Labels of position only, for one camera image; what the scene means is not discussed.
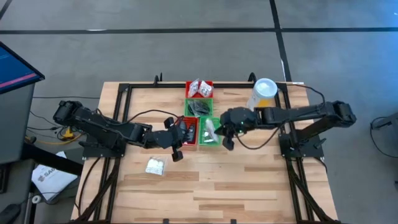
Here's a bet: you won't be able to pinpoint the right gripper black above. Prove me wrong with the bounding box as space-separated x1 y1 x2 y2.
213 107 248 152

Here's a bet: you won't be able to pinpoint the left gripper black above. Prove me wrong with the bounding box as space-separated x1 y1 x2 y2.
155 117 189 163

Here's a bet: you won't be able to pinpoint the grey Dove deodorant bottle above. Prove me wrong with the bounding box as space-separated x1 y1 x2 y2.
186 123 197 144

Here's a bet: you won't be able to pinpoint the bagged black hairbrush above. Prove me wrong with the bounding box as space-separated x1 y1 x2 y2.
188 99 206 116

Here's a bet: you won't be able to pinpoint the bagged white cotton swabs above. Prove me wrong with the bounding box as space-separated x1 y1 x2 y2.
187 78 200 98

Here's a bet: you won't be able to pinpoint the red plastic basket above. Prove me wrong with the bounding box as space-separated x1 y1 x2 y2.
185 80 215 100
181 116 200 147

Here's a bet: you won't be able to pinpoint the green plastic basket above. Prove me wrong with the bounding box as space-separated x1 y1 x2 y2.
198 116 224 147
184 98 215 118

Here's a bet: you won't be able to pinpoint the bagged white cotton balls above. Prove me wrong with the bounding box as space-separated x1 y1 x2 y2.
145 156 168 177

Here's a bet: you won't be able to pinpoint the white printed toiletry bag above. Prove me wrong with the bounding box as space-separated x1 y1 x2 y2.
198 80 214 98

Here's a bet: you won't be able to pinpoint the white yellow wipes canister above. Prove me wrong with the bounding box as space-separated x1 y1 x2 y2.
246 77 279 110

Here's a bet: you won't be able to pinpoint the black shelf board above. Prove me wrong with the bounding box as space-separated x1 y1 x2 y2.
21 142 84 177

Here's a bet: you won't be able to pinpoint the white paper sheet on floor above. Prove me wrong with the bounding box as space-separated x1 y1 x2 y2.
30 151 78 202

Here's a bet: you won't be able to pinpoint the grey cart leg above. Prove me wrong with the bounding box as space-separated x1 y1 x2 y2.
369 111 398 131

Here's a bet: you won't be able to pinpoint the grey equipment cart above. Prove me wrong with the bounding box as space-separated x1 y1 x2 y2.
0 83 35 165

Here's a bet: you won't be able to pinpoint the monitor with blue screen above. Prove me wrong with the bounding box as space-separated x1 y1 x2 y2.
0 41 46 95

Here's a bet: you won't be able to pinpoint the black floor device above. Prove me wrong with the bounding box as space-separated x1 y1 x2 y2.
0 203 22 224

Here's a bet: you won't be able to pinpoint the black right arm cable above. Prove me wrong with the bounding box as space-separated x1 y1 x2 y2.
234 126 282 151

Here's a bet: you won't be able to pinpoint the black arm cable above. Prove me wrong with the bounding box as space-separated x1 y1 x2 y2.
234 126 282 151
95 108 183 125

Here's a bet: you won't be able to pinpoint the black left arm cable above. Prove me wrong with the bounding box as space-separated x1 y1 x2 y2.
95 108 183 125

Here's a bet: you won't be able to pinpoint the yellow plug with cable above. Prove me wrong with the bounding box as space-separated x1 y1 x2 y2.
26 126 82 146

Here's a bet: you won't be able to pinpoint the black floor cable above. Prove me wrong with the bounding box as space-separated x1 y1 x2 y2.
369 116 398 159

